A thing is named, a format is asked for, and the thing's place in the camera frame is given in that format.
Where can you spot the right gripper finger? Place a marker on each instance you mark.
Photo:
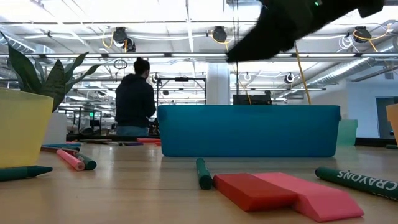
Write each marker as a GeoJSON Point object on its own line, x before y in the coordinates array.
{"type": "Point", "coordinates": [255, 46]}

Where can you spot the blue plastic bin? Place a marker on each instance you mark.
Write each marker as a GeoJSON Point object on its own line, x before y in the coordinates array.
{"type": "Point", "coordinates": [248, 130]}

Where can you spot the green crayon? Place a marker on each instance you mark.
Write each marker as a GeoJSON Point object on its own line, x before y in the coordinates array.
{"type": "Point", "coordinates": [21, 173]}
{"type": "Point", "coordinates": [392, 147]}
{"type": "Point", "coordinates": [87, 161]}
{"type": "Point", "coordinates": [203, 175]}
{"type": "Point", "coordinates": [357, 182]}

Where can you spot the green plant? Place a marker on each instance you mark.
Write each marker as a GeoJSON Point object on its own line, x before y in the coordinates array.
{"type": "Point", "coordinates": [54, 84]}

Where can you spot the pink pen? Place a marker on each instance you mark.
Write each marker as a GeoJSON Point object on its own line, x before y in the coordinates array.
{"type": "Point", "coordinates": [70, 159]}

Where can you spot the brown pencil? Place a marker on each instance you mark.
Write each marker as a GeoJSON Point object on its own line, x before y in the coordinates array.
{"type": "Point", "coordinates": [56, 150]}

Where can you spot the yellow plastic bin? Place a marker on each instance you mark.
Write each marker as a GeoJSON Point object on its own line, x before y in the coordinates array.
{"type": "Point", "coordinates": [21, 130]}

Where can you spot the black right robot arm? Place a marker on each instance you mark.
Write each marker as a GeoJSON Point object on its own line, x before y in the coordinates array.
{"type": "Point", "coordinates": [342, 9]}

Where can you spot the white column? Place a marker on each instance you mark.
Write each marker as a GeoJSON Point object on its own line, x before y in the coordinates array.
{"type": "Point", "coordinates": [217, 84]}

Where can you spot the black computer case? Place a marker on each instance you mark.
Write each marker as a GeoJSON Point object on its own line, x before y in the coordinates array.
{"type": "Point", "coordinates": [252, 99]}

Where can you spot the teal plastic bin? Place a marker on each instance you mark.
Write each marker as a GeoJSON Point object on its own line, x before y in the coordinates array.
{"type": "Point", "coordinates": [348, 132]}

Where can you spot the person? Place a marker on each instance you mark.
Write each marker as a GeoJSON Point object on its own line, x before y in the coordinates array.
{"type": "Point", "coordinates": [135, 99]}

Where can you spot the dark door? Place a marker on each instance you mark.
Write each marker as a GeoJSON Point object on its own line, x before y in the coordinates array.
{"type": "Point", "coordinates": [385, 118]}

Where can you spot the red eraser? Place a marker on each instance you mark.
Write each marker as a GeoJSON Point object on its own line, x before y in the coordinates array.
{"type": "Point", "coordinates": [248, 191]}

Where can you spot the rig light bar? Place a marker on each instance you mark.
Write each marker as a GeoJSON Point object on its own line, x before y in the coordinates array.
{"type": "Point", "coordinates": [93, 55]}

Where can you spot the pink eraser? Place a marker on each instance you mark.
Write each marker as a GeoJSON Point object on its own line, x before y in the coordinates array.
{"type": "Point", "coordinates": [311, 199]}

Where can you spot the blue pen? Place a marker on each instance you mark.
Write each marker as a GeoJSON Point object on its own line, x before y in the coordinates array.
{"type": "Point", "coordinates": [62, 145]}

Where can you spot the silver ventilation duct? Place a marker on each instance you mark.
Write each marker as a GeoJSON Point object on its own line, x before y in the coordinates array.
{"type": "Point", "coordinates": [342, 70]}

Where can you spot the distant black frame stand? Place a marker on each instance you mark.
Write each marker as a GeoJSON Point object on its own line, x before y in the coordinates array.
{"type": "Point", "coordinates": [182, 79]}

